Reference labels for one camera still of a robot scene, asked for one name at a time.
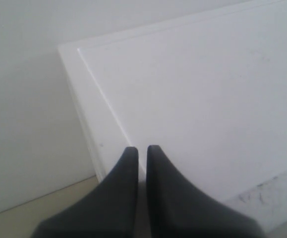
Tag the white plastic drawer cabinet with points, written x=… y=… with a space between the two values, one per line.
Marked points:
x=209 y=88

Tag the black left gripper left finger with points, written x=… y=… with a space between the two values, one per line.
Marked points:
x=107 y=212

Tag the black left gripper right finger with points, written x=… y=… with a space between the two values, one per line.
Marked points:
x=178 y=209

